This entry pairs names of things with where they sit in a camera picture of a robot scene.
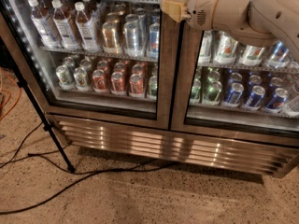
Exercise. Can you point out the white tall can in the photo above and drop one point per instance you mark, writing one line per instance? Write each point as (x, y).
(251, 55)
(225, 52)
(205, 50)

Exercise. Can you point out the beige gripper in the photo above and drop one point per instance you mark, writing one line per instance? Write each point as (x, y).
(201, 9)

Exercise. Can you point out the green soda can left door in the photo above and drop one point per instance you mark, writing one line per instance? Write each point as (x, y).
(153, 87)

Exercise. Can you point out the tea bottle white cap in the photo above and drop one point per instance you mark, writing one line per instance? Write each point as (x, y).
(65, 26)
(44, 25)
(87, 28)

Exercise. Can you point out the tea bottle white cap middle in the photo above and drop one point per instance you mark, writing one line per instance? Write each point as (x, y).
(65, 26)

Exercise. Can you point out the blue soda can right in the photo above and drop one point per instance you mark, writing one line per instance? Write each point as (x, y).
(277, 99)

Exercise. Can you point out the white tall can middle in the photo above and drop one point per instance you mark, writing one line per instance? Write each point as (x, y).
(225, 52)

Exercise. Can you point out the tea bottle white cap right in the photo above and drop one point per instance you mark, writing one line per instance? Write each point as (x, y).
(87, 28)

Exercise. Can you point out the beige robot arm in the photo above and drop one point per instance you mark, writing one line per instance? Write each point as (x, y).
(259, 23)

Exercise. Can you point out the tea bottle white cap left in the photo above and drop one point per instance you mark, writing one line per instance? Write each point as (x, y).
(44, 25)

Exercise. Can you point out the red soda can right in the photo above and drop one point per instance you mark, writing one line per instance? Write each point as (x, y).
(136, 85)

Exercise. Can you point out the stainless steel fridge base grille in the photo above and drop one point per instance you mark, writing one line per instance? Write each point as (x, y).
(214, 152)

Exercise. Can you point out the blue soda can left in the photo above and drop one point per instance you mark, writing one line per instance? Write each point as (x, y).
(233, 95)

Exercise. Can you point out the green can right door left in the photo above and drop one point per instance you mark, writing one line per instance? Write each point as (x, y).
(196, 91)

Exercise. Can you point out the black tripod leg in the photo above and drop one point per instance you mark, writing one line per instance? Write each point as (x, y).
(47, 127)

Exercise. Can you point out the white tall can left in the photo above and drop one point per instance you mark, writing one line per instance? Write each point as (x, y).
(205, 50)

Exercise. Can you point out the red soda can middle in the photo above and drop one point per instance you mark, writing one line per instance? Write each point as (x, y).
(118, 83)

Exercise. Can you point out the white tall can right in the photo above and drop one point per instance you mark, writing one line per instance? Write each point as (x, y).
(251, 55)

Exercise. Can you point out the glass fridge door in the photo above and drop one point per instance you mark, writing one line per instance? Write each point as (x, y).
(278, 69)
(39, 66)

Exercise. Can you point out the blue soda can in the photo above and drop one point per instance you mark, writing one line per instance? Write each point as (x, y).
(277, 99)
(255, 97)
(233, 95)

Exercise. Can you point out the gold tall can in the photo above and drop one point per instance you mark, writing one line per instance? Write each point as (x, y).
(112, 41)

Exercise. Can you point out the green white soda can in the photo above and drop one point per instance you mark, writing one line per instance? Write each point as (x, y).
(65, 79)

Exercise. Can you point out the blue silver tall can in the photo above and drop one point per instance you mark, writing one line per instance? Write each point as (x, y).
(154, 36)

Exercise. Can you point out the pale green soda can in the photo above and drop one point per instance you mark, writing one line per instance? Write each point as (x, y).
(82, 79)

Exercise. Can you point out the blue soda can middle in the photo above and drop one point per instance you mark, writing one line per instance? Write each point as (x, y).
(255, 97)

